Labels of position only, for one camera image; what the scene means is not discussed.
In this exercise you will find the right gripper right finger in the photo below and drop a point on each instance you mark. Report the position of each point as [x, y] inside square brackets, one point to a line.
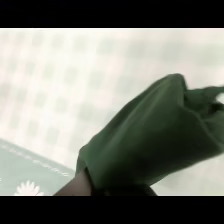
[130, 191]

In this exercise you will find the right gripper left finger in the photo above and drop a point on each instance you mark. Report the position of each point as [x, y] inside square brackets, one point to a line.
[77, 186]

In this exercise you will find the dark green garment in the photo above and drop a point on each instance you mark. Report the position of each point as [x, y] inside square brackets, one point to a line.
[150, 133]

